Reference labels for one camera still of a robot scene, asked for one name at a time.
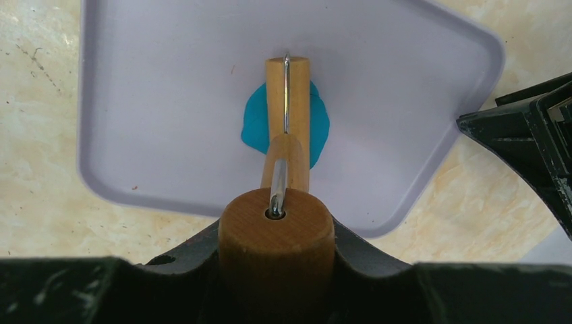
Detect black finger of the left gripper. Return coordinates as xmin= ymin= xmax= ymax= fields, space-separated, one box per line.
xmin=456 ymin=74 xmax=571 ymax=236

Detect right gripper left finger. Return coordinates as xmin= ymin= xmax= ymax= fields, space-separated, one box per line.
xmin=1 ymin=223 xmax=218 ymax=323

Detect lavender plastic tray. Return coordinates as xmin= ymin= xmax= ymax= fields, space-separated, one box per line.
xmin=78 ymin=1 xmax=505 ymax=238

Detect wooden rolling pin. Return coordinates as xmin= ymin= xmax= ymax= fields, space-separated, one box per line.
xmin=219 ymin=55 xmax=335 ymax=315

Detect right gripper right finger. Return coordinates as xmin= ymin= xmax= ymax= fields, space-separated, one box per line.
xmin=333 ymin=223 xmax=571 ymax=323

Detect blue dough piece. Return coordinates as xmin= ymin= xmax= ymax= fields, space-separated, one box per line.
xmin=241 ymin=82 xmax=331 ymax=167

